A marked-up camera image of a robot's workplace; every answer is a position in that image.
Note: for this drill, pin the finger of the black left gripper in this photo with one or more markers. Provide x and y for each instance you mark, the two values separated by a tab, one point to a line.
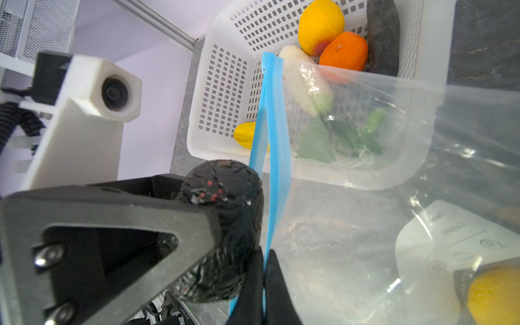
52	270
165	186

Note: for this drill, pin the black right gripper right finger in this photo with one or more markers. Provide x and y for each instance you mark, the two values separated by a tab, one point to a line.
279	308

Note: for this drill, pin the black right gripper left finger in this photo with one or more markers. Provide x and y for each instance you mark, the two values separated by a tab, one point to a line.
249	308

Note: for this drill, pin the dark round avocado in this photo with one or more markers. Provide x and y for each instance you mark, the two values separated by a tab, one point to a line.
234	191

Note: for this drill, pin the clear zip bag blue zipper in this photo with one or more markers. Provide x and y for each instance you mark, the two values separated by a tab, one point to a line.
407	254

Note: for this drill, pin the white perforated plastic basket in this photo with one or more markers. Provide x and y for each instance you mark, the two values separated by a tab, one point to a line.
228	84

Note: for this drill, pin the small yellow lemon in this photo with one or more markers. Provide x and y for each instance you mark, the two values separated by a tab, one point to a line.
493	297

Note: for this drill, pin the yellow peach with red spot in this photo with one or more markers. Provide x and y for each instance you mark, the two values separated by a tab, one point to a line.
321	22

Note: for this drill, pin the orange tangerine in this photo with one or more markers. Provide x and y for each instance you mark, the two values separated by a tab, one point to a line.
347	51

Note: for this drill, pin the aluminium frame profiles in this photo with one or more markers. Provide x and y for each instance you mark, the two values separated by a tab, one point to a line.
158	22

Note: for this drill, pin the white mesh wall box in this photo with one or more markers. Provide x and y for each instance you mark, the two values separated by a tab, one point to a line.
31	26

